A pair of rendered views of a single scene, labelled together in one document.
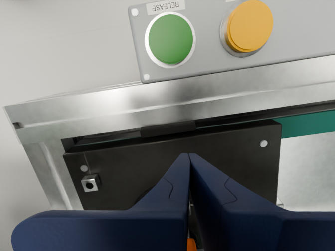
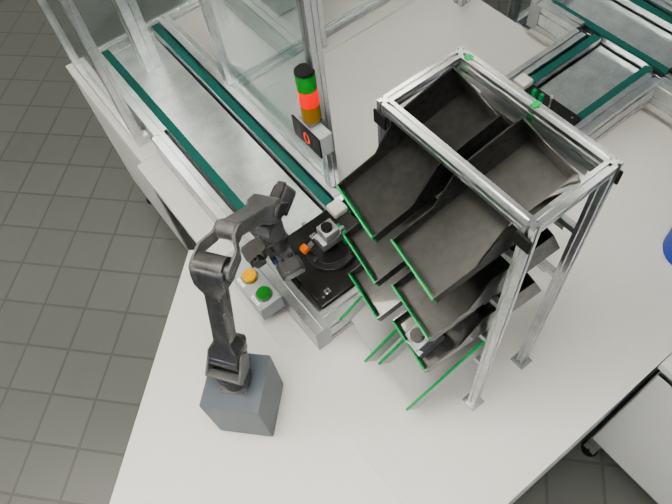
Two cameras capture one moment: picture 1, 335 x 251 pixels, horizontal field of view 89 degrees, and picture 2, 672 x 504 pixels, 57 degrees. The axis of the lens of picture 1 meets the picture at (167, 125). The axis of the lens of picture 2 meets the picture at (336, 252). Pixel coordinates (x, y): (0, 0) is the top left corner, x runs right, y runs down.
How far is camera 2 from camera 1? 150 cm
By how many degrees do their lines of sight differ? 29
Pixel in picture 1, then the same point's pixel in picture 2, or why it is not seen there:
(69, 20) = (279, 358)
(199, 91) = (274, 277)
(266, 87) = not seen: hidden behind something
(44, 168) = (335, 313)
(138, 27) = (264, 304)
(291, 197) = (305, 214)
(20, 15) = (289, 380)
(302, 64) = not seen: hidden behind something
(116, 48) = (281, 332)
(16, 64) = (315, 375)
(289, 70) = not seen: hidden behind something
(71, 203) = (349, 297)
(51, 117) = (312, 320)
